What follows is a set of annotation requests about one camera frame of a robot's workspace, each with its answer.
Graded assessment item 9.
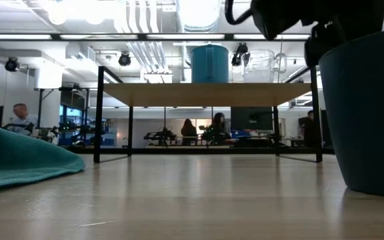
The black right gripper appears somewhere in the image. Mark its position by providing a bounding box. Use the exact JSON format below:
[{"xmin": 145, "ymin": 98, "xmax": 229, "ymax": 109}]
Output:
[{"xmin": 250, "ymin": 0, "xmax": 384, "ymax": 67}]

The clear glass mug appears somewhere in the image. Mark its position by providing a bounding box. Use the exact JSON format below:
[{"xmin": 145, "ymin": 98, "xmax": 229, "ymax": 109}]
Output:
[{"xmin": 240, "ymin": 49, "xmax": 289, "ymax": 83}]

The dark teal plastic cup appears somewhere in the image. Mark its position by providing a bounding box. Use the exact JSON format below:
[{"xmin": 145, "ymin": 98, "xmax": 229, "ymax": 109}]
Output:
[{"xmin": 318, "ymin": 27, "xmax": 384, "ymax": 199}]

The light blue plastic mug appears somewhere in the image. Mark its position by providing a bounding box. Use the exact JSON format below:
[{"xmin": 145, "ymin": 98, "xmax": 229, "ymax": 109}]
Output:
[{"xmin": 191, "ymin": 44, "xmax": 230, "ymax": 84}]

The person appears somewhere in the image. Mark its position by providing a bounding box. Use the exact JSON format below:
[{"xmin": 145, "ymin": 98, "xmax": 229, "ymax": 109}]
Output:
[
  {"xmin": 10, "ymin": 103, "xmax": 39, "ymax": 136},
  {"xmin": 181, "ymin": 118, "xmax": 199, "ymax": 147},
  {"xmin": 299, "ymin": 110, "xmax": 317, "ymax": 147},
  {"xmin": 211, "ymin": 112, "xmax": 232, "ymax": 146}
]

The teal knitted cloth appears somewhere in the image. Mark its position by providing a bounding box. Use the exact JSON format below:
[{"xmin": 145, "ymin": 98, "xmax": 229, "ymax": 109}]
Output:
[{"xmin": 0, "ymin": 125, "xmax": 86, "ymax": 191}]

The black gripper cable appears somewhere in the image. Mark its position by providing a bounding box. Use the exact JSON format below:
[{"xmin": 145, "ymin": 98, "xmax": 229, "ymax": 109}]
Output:
[{"xmin": 224, "ymin": 0, "xmax": 253, "ymax": 26}]

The wooden shelf with black frame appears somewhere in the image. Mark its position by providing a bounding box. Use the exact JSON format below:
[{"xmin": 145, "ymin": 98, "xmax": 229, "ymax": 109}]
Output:
[{"xmin": 93, "ymin": 65, "xmax": 323, "ymax": 164}]

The black aluminium table frame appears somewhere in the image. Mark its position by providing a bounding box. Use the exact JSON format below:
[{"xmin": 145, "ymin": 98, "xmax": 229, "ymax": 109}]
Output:
[{"xmin": 0, "ymin": 33, "xmax": 335, "ymax": 155}]

